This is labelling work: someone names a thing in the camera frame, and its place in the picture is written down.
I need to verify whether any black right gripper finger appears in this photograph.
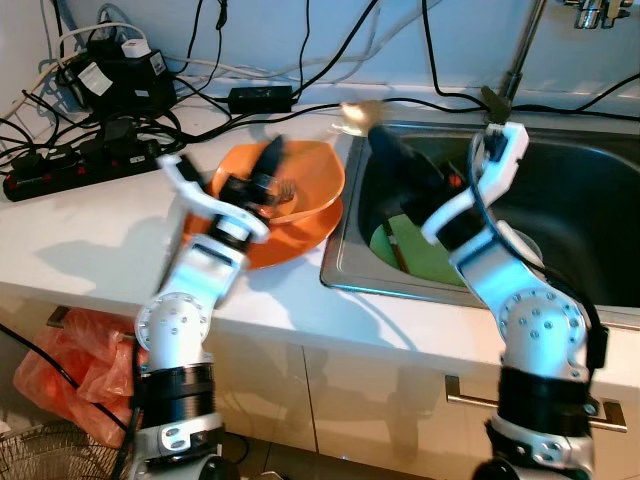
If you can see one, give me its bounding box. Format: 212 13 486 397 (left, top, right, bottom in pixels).
372 146 431 206
370 126 446 183

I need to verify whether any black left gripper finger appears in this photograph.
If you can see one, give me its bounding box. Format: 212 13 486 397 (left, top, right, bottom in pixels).
256 135 291 191

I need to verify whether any metal fork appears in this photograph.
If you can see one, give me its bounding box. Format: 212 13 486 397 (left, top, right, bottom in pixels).
270 178 303 216

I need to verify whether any orange bowl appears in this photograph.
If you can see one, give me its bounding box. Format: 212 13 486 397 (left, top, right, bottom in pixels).
210 140 346 223

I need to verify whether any golden spoon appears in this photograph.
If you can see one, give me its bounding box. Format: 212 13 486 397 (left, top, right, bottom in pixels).
338 98 389 133

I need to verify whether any orange plate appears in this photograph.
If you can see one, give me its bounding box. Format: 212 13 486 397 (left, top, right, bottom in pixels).
183 195 343 271

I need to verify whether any white kitchen cabinet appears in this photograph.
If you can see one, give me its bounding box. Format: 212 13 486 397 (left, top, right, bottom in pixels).
0 295 640 480

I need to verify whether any black power brick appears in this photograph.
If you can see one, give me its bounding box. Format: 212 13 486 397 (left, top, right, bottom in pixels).
229 85 296 114

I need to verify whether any green plate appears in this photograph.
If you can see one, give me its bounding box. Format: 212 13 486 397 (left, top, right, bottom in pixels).
368 210 476 291

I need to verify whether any translucent grey bowl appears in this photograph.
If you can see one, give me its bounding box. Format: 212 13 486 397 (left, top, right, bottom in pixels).
500 228 546 276

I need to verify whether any steel sink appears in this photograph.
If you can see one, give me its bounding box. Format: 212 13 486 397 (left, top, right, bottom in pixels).
320 120 640 326

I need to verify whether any steel faucet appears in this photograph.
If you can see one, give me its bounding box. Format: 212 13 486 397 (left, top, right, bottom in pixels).
482 0 636 126

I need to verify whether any black charger box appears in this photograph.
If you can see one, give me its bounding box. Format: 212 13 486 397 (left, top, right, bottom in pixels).
55 38 179 119

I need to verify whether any black power strip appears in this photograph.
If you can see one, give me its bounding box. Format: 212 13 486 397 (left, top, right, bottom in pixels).
3 135 166 201

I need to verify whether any orange plastic bag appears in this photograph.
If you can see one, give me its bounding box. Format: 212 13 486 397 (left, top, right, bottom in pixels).
12 308 146 446

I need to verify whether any long black cable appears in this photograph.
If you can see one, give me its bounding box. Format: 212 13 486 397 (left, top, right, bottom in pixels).
165 97 640 141

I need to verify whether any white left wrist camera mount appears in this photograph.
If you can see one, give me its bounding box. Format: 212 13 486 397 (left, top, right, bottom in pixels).
158 152 271 244

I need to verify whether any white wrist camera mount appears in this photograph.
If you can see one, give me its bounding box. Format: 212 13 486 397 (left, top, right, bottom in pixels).
420 120 529 244
158 152 271 244

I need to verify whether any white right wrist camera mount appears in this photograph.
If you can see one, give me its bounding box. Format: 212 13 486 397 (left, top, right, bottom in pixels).
420 120 529 244

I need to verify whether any black power cable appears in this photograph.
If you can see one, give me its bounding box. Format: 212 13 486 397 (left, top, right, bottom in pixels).
296 0 311 91
510 72 640 111
296 0 384 93
419 0 491 105

